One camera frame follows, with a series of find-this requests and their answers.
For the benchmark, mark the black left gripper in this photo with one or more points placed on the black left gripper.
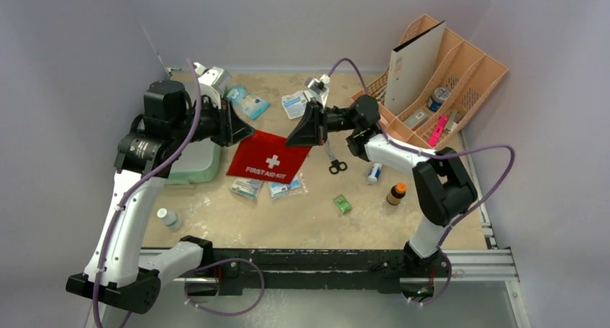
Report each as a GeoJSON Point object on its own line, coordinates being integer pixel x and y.
{"type": "Point", "coordinates": [230, 128]}

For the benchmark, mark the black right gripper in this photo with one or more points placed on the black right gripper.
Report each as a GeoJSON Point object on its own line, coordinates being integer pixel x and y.
{"type": "Point", "coordinates": [319, 123]}

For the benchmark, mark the white gauze dressing packet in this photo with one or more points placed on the white gauze dressing packet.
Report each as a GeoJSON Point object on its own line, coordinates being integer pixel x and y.
{"type": "Point", "coordinates": [294, 104]}

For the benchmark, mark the red first aid pouch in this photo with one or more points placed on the red first aid pouch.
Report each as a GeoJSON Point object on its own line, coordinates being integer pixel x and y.
{"type": "Point", "coordinates": [264, 156]}

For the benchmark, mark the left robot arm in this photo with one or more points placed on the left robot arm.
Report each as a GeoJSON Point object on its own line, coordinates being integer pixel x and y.
{"type": "Point", "coordinates": [117, 275]}

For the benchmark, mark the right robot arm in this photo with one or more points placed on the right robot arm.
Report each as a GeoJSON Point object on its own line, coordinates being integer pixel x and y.
{"type": "Point", "coordinates": [444, 189]}

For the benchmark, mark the green small medicine box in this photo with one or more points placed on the green small medicine box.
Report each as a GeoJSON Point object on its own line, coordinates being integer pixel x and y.
{"type": "Point", "coordinates": [342, 204]}

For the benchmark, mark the blue white wipes packet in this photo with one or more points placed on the blue white wipes packet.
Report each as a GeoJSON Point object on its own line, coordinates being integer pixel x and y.
{"type": "Point", "coordinates": [250, 104]}

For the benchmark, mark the mint green storage case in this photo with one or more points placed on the mint green storage case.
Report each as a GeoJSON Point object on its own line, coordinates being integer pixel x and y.
{"type": "Point", "coordinates": [198, 163]}

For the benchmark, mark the green white mask packet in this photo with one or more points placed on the green white mask packet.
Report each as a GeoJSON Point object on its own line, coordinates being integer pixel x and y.
{"type": "Point", "coordinates": [246, 187]}

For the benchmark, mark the clear zip bag of pads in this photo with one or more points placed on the clear zip bag of pads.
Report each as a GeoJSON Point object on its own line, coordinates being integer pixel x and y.
{"type": "Point", "coordinates": [295, 187]}

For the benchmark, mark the white blue bandage roll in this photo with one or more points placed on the white blue bandage roll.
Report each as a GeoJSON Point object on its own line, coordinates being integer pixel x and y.
{"type": "Point", "coordinates": [374, 173]}

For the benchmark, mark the brown bottle orange cap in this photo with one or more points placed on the brown bottle orange cap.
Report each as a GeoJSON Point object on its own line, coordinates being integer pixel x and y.
{"type": "Point", "coordinates": [396, 194]}

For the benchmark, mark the grey box in organizer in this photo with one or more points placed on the grey box in organizer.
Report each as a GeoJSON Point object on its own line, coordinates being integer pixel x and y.
{"type": "Point", "coordinates": [416, 119]}

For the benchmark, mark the white folder in organizer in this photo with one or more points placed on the white folder in organizer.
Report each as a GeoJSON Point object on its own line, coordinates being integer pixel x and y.
{"type": "Point", "coordinates": [412, 65]}

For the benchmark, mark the pink marker in organizer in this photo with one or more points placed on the pink marker in organizer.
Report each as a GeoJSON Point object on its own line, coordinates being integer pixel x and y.
{"type": "Point", "coordinates": [438, 130]}

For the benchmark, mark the pink desk organizer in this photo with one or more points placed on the pink desk organizer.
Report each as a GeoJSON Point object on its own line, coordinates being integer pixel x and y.
{"type": "Point", "coordinates": [463, 78]}

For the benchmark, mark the black handled medical scissors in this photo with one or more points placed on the black handled medical scissors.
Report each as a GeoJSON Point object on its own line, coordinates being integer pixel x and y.
{"type": "Point", "coordinates": [336, 166]}

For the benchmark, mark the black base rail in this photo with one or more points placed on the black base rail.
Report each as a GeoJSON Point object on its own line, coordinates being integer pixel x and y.
{"type": "Point", "coordinates": [385, 271]}

